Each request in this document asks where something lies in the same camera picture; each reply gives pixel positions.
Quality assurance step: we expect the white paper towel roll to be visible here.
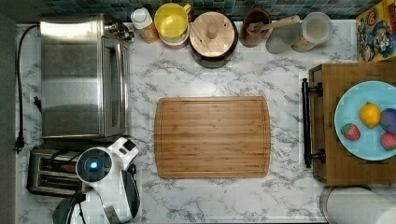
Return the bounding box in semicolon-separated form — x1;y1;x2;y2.
321;188;396;224

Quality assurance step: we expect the white capped bottle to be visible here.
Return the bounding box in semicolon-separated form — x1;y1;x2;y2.
131;7;159;44

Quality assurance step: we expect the clear cereal jar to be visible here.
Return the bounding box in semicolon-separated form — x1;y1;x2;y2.
291;12;332;52

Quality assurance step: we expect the red bowl under mug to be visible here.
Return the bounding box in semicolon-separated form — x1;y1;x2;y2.
160;35;188;49

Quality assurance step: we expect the brown toast slice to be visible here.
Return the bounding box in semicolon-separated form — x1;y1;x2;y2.
49;163;76;174

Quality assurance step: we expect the purple toy fruit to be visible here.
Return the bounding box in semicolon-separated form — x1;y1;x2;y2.
380;108;396;134

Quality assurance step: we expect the black power cable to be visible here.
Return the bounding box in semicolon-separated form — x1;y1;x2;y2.
12;23;43;154

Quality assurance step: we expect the yellow lemon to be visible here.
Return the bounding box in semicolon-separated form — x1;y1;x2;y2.
360;102;381;128

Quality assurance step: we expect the pink toy strawberry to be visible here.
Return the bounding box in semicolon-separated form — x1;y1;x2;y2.
380;133;396;150

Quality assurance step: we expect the red toy strawberry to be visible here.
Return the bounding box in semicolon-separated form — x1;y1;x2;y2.
341;123;361;141

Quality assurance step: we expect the cereal box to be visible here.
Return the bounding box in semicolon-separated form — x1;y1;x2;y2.
356;0;396;63

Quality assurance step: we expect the dark jar with wooden lid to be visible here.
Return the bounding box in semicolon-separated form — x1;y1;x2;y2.
189;11;238;68

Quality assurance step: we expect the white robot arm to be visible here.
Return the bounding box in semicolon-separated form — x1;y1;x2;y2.
52;137;140;224

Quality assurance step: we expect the yellow mug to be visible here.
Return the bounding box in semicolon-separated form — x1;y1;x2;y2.
154;3;191;43

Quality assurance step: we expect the brown utensil holder cup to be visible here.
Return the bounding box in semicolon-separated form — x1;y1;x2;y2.
239;7;272;48

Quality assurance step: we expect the stainless steel toaster oven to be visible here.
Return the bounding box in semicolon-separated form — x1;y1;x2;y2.
40;14;134;139

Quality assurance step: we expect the light blue plate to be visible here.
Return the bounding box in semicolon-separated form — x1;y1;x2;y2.
333;81;395;161

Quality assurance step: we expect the bamboo cutting board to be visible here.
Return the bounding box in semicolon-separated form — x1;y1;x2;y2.
154;96;271;178

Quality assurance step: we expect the wooden drawer box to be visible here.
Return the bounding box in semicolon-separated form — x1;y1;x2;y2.
302;62;396;186

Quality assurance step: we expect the silver two-slot toaster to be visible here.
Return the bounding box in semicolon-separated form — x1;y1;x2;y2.
26;145;82;197

